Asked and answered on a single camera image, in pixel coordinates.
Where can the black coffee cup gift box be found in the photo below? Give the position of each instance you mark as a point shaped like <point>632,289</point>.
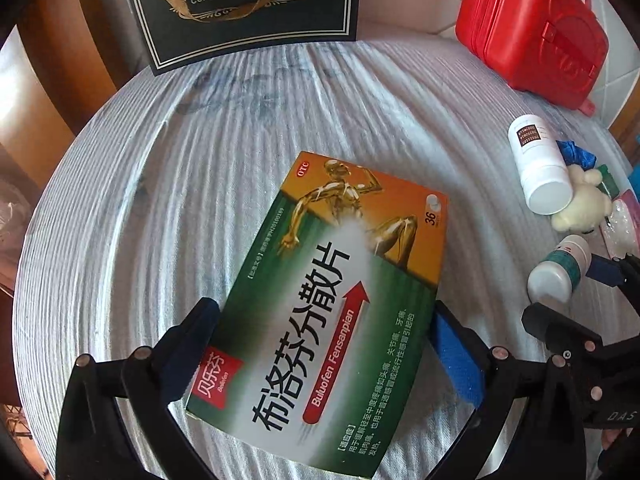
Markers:
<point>177,33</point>

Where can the white bottle teal label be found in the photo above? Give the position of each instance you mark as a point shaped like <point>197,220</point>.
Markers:
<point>553,281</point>

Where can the white pill bottle brown label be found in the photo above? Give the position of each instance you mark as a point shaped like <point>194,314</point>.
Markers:
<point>543,173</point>

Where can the green glass balm jar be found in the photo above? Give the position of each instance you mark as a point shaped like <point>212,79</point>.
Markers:
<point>608,185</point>

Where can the green ibuprofen medicine box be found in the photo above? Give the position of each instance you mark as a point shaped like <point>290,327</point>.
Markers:
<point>322,333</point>

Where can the pink floral tissue pack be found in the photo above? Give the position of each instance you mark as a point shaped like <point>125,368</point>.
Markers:
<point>621,230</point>

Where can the red bear-face case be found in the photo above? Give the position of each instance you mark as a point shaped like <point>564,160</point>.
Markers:
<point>552,48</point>

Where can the cream plush bunny blue scrunchie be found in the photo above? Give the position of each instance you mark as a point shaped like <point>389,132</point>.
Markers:
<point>589,205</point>

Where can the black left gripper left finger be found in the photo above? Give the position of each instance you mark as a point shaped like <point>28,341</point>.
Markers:
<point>93,442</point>

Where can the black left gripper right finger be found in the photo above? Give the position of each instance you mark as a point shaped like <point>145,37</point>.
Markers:
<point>549,441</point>

